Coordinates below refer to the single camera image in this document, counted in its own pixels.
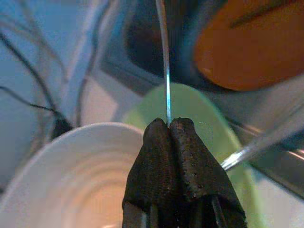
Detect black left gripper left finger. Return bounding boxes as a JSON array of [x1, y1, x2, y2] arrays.
[[122, 118, 186, 228]]

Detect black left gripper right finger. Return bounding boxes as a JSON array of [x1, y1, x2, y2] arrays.
[[169, 117, 247, 228]]

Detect slim steel utensil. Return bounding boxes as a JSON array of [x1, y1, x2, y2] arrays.
[[155, 0, 172, 129], [220, 128, 304, 171]]

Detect light green plate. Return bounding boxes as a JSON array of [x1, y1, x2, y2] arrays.
[[123, 83, 264, 228]]

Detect white ribbed bowl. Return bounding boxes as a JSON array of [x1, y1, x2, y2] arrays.
[[0, 122, 148, 228]]

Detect orange plastic square bowl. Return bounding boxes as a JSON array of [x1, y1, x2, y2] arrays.
[[193, 0, 304, 92]]

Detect stainless steel sink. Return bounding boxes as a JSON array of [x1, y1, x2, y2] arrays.
[[99, 0, 304, 200]]

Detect black power cable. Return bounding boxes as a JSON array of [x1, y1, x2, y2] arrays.
[[0, 32, 61, 119], [0, 85, 56, 113]]

